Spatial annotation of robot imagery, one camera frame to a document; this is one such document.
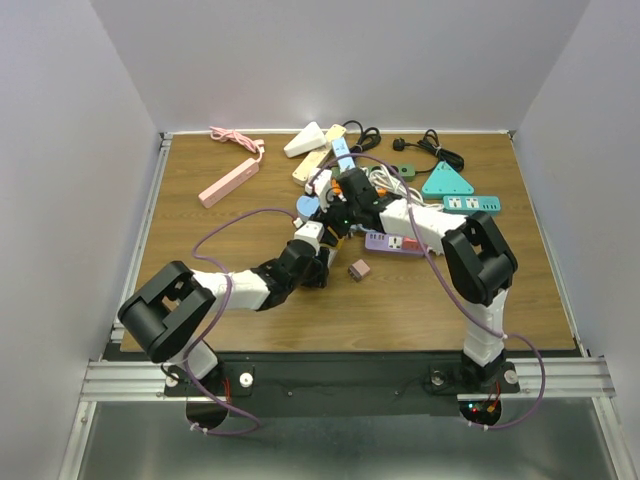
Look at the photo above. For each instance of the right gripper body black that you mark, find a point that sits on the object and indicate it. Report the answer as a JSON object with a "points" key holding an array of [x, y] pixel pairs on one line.
{"points": [[341, 217]]}

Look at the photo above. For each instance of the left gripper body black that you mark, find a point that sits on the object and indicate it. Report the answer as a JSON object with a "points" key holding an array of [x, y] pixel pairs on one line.
{"points": [[314, 273]]}

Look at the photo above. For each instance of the yellow cube socket adapter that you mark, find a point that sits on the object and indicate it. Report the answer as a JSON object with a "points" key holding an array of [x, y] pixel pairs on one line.
{"points": [[339, 243]]}

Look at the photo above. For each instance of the small pink plug adapter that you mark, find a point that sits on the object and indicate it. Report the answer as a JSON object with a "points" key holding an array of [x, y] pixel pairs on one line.
{"points": [[359, 270]]}

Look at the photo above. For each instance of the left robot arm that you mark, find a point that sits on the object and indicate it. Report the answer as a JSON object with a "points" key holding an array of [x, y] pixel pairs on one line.
{"points": [[164, 314]]}

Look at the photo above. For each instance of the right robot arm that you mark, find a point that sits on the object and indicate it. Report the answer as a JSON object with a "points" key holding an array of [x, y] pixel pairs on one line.
{"points": [[480, 263]]}

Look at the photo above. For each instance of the purple pink power strip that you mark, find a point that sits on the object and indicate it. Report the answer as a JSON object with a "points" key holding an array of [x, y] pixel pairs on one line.
{"points": [[392, 244]]}

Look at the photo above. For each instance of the round light blue socket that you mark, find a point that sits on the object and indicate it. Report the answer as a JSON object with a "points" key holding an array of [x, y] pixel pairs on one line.
{"points": [[307, 206]]}

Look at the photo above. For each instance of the dark green power strip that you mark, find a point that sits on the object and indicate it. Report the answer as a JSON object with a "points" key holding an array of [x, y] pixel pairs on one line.
{"points": [[406, 171]]}

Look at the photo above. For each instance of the light blue power strip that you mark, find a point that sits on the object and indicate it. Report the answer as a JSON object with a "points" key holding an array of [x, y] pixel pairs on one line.
{"points": [[342, 152]]}

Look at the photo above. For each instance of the beige wooden power strip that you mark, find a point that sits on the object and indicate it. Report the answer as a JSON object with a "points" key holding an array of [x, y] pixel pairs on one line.
{"points": [[317, 156]]}

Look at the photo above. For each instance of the white triangular power strip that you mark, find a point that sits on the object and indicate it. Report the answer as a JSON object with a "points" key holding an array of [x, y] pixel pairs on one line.
{"points": [[309, 138]]}

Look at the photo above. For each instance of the teal triangular power strip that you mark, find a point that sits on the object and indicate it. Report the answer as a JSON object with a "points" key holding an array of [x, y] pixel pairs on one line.
{"points": [[445, 181]]}

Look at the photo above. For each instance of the teal long power strip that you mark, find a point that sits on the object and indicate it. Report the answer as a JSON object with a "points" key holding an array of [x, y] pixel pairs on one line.
{"points": [[469, 204]]}

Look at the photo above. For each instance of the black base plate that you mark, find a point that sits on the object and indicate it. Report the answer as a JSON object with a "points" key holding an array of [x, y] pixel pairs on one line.
{"points": [[288, 385]]}

